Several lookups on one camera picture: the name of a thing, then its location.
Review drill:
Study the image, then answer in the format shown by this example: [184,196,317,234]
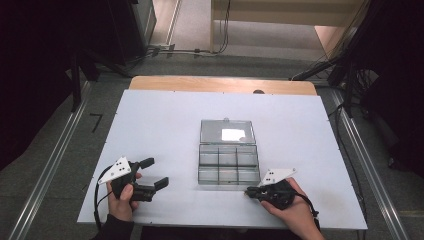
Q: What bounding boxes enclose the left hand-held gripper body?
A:
[97,156,158,203]

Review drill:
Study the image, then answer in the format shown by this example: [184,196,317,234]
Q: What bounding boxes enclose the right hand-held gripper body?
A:
[254,167,298,211]

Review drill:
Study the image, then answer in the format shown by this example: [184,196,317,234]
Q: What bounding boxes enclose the clear plastic compartment box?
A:
[197,117,262,187]

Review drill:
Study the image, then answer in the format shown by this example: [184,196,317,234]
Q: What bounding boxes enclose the person's right hand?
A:
[260,176,317,232]

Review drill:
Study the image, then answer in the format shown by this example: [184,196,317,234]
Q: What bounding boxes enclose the person's left hand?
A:
[105,172,143,223]

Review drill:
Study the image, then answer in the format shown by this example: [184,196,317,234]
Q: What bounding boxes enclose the white board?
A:
[76,88,369,231]

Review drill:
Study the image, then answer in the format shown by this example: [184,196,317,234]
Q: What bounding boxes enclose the black metal stand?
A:
[67,49,135,113]

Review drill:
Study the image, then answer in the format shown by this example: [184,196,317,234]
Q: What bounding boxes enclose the wooden table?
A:
[128,75,318,97]

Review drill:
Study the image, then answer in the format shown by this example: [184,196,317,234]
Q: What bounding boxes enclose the dark curtain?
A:
[0,0,116,172]
[349,0,424,179]

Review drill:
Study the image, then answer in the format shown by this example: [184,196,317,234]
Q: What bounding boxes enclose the dark cabinet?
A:
[109,0,158,66]

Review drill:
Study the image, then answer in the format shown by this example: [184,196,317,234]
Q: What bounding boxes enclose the black tripod stand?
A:
[289,0,382,118]

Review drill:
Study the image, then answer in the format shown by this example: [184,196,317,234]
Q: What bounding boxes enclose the light wooden shelf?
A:
[209,0,368,53]

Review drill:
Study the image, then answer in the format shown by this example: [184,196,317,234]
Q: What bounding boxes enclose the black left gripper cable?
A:
[93,165,115,232]

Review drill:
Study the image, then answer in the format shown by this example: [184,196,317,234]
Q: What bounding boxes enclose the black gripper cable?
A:
[293,191,322,232]
[93,165,115,232]

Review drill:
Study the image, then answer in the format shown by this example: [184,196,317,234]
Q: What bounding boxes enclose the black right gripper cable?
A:
[293,191,322,232]

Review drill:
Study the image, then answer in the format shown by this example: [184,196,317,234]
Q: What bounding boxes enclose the metal floor rail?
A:
[329,88,412,240]
[7,79,94,240]

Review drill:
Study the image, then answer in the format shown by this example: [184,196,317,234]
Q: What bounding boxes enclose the black floor cable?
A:
[327,102,368,158]

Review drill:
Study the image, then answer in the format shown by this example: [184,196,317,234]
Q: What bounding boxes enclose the floor cables with plugs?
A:
[145,42,228,58]

